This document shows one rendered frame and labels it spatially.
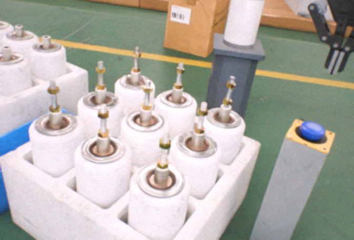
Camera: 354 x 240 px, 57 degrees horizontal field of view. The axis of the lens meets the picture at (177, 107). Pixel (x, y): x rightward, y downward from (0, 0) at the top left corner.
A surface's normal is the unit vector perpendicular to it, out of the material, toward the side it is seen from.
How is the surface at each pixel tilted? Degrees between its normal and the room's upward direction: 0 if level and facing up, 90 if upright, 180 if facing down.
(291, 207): 90
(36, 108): 90
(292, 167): 90
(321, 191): 0
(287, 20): 90
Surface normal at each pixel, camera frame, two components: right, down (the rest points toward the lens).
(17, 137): 0.85, 0.32
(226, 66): -0.11, 0.50
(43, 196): -0.52, 0.39
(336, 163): 0.11, -0.85
